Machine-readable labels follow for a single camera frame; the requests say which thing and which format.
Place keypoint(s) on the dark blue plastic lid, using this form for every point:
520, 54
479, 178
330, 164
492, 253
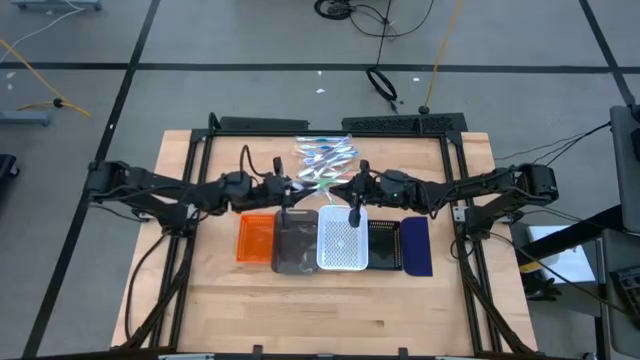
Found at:
417, 247

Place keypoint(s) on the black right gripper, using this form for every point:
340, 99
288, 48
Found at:
369, 189

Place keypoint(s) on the black slotted plastic basket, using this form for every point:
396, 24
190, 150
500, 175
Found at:
385, 250

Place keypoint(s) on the orange packaged toothbrush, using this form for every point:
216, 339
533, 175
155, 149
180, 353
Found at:
346, 179

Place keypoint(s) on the orange slotted plastic basket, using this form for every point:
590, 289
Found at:
255, 240

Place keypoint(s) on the white box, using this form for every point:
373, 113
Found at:
565, 260

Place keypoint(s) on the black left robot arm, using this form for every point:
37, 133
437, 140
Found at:
165, 192

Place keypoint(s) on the black clamp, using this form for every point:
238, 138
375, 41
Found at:
542, 289

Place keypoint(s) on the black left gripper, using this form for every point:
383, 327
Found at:
272, 190

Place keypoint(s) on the black slanted beam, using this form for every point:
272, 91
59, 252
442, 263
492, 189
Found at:
575, 231

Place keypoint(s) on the green packaged toothbrush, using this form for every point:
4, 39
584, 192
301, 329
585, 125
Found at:
336, 181
324, 194

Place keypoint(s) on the grey metal base bar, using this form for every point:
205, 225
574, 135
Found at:
55, 4
25, 118

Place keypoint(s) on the grey packaged toothbrush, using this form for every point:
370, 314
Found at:
310, 172
325, 175

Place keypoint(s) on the black aluminium table frame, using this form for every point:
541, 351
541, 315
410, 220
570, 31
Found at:
250, 134

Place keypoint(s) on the grey translucent plastic bin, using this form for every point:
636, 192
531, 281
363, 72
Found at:
295, 250

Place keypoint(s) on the black perforated cover panel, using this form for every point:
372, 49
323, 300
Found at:
400, 123

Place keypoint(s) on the grey desk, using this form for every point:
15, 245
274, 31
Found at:
620, 340

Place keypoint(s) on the yellow label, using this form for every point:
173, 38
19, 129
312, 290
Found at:
530, 267

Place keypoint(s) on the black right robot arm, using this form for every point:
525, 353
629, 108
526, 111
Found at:
450, 192

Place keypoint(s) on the black flat cover panel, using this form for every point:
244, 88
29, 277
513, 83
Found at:
265, 123

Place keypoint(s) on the black equipment base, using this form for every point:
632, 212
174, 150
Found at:
6, 167

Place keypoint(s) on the black keyboard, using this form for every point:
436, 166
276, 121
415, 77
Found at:
629, 290

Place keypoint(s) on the silver mounting plate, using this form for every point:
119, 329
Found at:
459, 212
141, 216

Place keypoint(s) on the white perforated plastic basket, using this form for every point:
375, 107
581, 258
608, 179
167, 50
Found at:
340, 250

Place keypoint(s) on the grey equipment case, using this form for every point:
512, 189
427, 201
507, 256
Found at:
620, 175

